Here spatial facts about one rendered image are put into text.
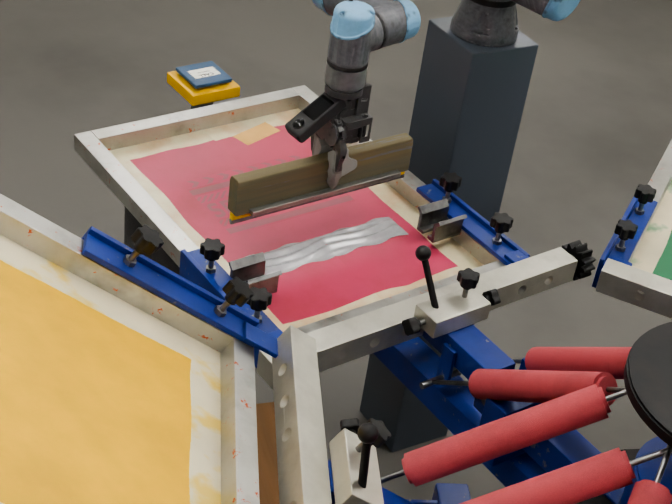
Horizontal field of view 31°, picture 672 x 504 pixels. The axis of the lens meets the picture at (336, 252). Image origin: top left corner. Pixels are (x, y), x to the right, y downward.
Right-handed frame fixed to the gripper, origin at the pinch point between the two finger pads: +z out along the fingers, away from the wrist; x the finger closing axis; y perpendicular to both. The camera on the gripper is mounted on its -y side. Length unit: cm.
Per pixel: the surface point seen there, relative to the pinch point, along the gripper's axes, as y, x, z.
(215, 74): 14, 64, 12
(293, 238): -4.5, 1.1, 13.6
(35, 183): 14, 176, 109
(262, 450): 15, 30, 107
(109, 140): -23, 45, 11
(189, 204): -17.5, 20.1, 13.5
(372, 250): 7.6, -9.0, 13.6
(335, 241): 2.2, -3.7, 13.2
